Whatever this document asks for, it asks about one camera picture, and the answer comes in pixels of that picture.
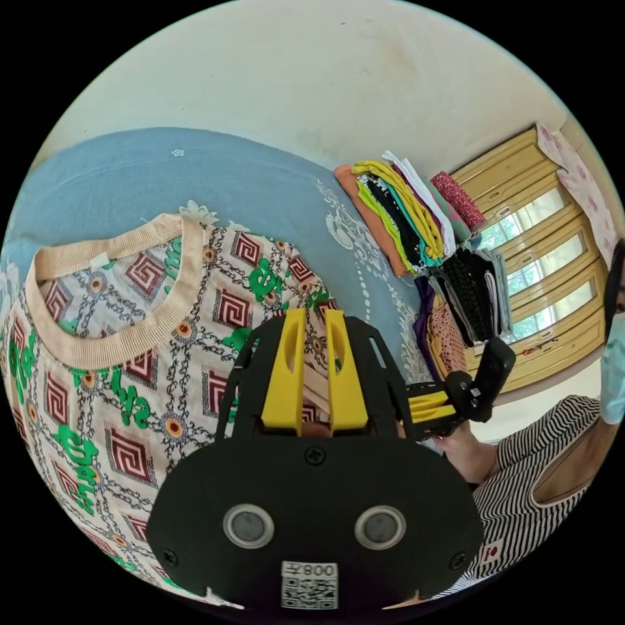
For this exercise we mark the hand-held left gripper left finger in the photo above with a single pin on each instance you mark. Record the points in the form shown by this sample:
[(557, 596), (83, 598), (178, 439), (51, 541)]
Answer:
[(285, 376)]

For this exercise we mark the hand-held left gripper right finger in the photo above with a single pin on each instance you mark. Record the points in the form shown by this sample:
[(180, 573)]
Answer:
[(345, 381)]

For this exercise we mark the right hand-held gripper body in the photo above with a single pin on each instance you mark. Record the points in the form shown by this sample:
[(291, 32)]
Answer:
[(464, 395)]

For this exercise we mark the patterned short sleeve shirt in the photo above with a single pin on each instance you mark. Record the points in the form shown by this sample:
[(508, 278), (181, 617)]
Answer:
[(97, 371)]

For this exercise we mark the person's right hand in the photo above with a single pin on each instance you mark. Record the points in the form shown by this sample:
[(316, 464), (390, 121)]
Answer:
[(466, 454)]

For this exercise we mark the person's body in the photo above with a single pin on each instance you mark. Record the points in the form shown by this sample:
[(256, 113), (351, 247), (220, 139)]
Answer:
[(537, 439)]

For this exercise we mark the pile of clothes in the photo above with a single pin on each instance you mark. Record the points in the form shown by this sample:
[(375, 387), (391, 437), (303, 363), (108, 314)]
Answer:
[(420, 219)]

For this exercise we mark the pink floral curtain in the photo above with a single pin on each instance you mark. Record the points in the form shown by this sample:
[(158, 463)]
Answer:
[(583, 190)]

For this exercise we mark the bed with blue sheet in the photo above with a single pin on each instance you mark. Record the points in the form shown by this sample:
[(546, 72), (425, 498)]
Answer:
[(146, 171)]

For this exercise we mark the window with wooden frame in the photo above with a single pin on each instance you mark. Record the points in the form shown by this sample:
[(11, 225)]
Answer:
[(532, 215)]

